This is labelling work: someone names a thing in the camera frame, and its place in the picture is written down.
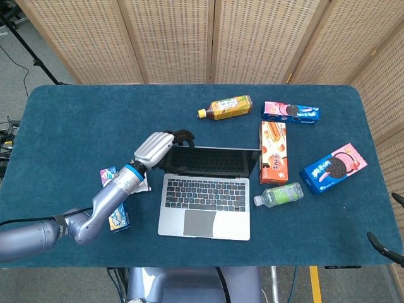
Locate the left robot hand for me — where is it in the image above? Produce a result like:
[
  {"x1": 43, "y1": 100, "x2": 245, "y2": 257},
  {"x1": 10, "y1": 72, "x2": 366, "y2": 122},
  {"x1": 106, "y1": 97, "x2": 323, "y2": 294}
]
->
[{"x1": 134, "y1": 129, "x2": 196, "y2": 173}]

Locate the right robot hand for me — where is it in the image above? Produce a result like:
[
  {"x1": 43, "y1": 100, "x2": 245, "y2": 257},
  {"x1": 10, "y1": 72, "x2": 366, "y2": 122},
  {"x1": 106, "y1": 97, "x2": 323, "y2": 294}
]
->
[{"x1": 366, "y1": 192, "x2": 404, "y2": 266}]

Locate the silver laptop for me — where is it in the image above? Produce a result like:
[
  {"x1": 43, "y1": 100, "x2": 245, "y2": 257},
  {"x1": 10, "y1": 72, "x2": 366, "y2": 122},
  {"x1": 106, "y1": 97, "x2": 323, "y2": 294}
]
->
[{"x1": 157, "y1": 145, "x2": 263, "y2": 241}]

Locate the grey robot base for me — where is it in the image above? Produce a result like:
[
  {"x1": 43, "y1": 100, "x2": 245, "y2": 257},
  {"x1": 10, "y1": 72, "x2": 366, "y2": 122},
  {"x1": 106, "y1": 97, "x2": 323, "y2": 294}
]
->
[{"x1": 126, "y1": 266, "x2": 264, "y2": 303}]

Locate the white snack packet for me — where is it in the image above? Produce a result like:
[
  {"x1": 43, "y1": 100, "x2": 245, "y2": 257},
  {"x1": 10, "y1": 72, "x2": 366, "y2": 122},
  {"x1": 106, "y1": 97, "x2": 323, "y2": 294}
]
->
[{"x1": 138, "y1": 172, "x2": 152, "y2": 194}]

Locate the yellow floor tape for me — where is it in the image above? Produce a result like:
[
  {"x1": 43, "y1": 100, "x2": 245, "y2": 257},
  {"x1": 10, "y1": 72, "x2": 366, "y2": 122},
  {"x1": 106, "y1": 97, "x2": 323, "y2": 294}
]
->
[{"x1": 309, "y1": 266, "x2": 323, "y2": 303}]

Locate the blue table mat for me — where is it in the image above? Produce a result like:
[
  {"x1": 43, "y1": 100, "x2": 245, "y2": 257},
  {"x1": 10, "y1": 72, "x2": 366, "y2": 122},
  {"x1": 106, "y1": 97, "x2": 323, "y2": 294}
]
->
[{"x1": 0, "y1": 83, "x2": 395, "y2": 269}]

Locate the purple blue Oreo box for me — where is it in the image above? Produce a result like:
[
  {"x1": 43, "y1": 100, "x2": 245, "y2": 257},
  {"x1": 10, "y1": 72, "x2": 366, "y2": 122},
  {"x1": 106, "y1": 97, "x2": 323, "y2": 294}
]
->
[{"x1": 100, "y1": 166, "x2": 131, "y2": 234}]

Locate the yellow tea bottle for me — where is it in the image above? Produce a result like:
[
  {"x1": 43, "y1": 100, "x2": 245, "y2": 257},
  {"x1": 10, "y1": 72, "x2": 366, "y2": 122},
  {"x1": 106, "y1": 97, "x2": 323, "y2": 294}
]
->
[{"x1": 197, "y1": 95, "x2": 253, "y2": 121}]

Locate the wide pink blue Oreo box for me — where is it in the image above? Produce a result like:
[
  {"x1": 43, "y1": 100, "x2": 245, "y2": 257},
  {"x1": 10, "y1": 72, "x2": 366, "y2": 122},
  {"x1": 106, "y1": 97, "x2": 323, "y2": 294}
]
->
[{"x1": 299, "y1": 143, "x2": 368, "y2": 195}]

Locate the wicker folding screen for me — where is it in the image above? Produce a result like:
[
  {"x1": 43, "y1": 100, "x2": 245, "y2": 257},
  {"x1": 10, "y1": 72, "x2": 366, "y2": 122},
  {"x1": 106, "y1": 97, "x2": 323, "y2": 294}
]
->
[{"x1": 14, "y1": 0, "x2": 404, "y2": 199}]

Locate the clear green label water bottle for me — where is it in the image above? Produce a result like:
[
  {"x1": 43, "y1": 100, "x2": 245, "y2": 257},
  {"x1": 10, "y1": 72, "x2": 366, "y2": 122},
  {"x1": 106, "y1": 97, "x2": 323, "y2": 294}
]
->
[{"x1": 253, "y1": 182, "x2": 304, "y2": 208}]

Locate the metal table leg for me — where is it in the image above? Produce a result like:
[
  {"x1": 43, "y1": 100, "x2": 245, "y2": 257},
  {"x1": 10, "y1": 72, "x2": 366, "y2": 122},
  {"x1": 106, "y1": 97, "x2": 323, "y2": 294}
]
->
[{"x1": 270, "y1": 266, "x2": 280, "y2": 303}]

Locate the orange biscuit box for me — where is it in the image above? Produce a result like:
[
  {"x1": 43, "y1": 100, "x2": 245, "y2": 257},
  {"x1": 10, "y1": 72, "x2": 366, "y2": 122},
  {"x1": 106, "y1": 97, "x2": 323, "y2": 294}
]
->
[{"x1": 259, "y1": 121, "x2": 289, "y2": 185}]

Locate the long pink blue Oreo box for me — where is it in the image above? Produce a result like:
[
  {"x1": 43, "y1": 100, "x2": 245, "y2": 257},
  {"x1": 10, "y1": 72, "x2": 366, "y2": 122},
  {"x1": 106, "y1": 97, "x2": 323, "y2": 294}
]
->
[{"x1": 261, "y1": 100, "x2": 321, "y2": 126}]

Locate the black tripod stand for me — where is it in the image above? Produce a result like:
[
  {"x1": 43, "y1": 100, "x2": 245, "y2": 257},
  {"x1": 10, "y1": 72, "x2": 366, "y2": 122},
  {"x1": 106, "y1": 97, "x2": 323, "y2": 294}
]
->
[{"x1": 0, "y1": 11, "x2": 72, "y2": 86}]

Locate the blue cable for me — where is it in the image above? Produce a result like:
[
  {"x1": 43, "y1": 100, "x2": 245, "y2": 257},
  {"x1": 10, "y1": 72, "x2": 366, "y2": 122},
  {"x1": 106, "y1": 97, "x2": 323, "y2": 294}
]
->
[{"x1": 291, "y1": 266, "x2": 299, "y2": 303}]

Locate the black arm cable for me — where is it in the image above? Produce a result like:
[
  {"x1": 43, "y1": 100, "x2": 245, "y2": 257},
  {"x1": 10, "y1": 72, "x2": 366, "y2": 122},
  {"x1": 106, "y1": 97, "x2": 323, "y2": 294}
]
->
[{"x1": 0, "y1": 206, "x2": 95, "y2": 228}]

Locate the black cable bundle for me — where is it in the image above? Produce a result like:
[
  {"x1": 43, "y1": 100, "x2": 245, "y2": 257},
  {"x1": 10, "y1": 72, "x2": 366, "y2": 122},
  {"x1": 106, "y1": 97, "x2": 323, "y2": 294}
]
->
[{"x1": 0, "y1": 116, "x2": 21, "y2": 179}]

